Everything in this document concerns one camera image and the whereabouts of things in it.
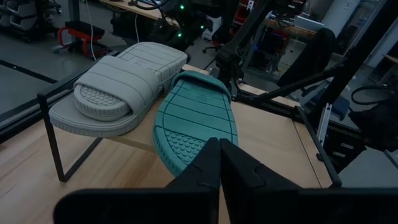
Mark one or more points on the black office chair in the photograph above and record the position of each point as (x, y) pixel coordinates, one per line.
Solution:
(314, 56)

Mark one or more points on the wooden shelf black metal frame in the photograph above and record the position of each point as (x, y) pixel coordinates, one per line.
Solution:
(270, 146)

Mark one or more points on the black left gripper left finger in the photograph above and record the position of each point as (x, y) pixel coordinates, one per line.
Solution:
(186, 205)

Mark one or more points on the grey foam slipper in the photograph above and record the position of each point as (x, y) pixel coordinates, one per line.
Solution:
(124, 77)

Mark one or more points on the black rig frame post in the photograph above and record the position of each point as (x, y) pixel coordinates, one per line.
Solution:
(351, 62)

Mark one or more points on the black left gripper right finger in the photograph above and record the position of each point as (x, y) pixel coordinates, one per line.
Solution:
(264, 205)

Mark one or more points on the red frame rolling stool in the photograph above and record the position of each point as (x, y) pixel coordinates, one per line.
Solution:
(82, 28)

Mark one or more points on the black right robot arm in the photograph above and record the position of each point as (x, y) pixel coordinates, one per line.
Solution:
(230, 62)

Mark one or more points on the green foam slipper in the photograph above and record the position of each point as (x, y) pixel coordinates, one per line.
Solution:
(192, 115)

